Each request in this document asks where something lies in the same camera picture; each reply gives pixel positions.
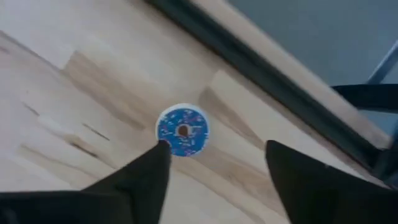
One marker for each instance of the small blue sprinkled donut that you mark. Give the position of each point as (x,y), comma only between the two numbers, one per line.
(196,121)

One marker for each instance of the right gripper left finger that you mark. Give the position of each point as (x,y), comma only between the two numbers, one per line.
(124,202)

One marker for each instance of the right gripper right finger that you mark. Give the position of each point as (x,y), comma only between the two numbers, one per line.
(326,199)

